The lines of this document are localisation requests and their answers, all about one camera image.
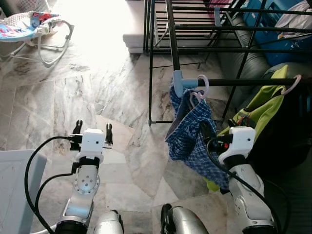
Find lime green shirt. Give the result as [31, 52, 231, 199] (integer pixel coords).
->
[205, 65, 288, 192]

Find blue plaid shirt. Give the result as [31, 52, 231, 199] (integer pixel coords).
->
[165, 83, 230, 191]

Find black hanging garment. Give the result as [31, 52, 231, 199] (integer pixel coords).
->
[249, 83, 312, 181]

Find grey green sofa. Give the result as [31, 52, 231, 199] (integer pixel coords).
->
[217, 15, 312, 117]

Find silver left robot leg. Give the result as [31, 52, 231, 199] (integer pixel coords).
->
[93, 210, 125, 234]

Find silver robot leg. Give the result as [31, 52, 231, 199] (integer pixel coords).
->
[161, 204, 210, 234]
[93, 210, 125, 234]

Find silver right robot leg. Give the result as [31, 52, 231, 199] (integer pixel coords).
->
[161, 204, 210, 234]

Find black metal drying rack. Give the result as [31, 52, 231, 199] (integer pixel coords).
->
[144, 0, 312, 125]

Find blue storage box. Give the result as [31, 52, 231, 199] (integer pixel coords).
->
[242, 0, 312, 66]

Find colourful baby bouncer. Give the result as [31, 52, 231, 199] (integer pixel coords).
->
[0, 10, 75, 66]

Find grey cloth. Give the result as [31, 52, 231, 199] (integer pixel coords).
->
[278, 0, 312, 39]

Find magenta cloth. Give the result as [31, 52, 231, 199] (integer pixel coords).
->
[205, 0, 234, 20]

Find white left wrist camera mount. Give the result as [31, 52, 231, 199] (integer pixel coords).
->
[80, 128, 105, 159]

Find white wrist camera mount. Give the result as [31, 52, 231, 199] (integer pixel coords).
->
[80, 128, 105, 159]
[227, 127, 256, 159]

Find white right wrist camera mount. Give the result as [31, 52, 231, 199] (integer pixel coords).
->
[227, 127, 256, 159]

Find short black left arm cable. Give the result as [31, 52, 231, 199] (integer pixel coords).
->
[34, 172, 76, 230]

